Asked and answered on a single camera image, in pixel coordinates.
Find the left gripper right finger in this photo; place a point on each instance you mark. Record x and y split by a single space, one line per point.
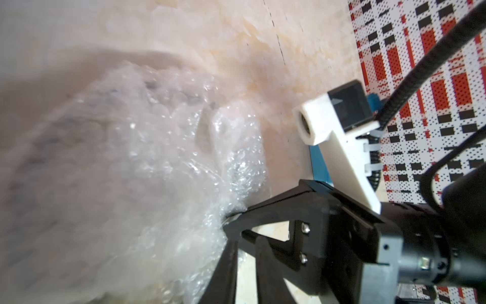
271 287

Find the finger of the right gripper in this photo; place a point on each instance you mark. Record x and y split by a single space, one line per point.
308 208

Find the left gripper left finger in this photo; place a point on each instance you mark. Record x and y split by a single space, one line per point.
223 283

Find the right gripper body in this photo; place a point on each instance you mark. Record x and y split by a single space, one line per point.
369 255

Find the clear bubble wrap sheet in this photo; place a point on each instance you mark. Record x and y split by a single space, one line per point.
120 194

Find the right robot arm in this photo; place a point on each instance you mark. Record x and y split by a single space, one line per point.
426 62

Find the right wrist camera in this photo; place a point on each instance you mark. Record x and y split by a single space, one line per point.
336 122

